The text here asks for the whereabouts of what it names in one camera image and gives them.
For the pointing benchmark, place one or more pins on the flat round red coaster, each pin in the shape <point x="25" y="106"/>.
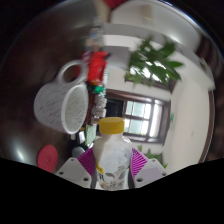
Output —
<point x="47" y="158"/>

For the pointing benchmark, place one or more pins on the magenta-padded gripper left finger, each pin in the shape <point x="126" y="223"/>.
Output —
<point x="73" y="173"/>

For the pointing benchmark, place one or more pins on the grey round ball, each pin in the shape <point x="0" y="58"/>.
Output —
<point x="78" y="151"/>

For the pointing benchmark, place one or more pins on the red plastic box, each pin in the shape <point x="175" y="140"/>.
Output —
<point x="97" y="68"/>

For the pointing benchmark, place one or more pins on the green exit sign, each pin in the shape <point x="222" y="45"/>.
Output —
<point x="172" y="117"/>

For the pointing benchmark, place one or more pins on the white speckled mug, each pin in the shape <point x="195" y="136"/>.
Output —
<point x="53" y="106"/>

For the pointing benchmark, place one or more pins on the clear bottle with yellow cap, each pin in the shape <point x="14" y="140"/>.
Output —
<point x="111" y="156"/>

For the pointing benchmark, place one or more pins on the dark wooden glazed door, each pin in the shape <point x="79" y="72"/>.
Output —
<point x="146" y="115"/>

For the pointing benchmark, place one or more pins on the black chair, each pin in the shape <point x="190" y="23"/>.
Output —
<point x="115" y="108"/>

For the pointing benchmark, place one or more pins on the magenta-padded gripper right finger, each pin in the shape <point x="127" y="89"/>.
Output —
<point x="151" y="171"/>

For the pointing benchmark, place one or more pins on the red carpeted staircase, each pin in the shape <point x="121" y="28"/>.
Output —
<point x="115" y="3"/>

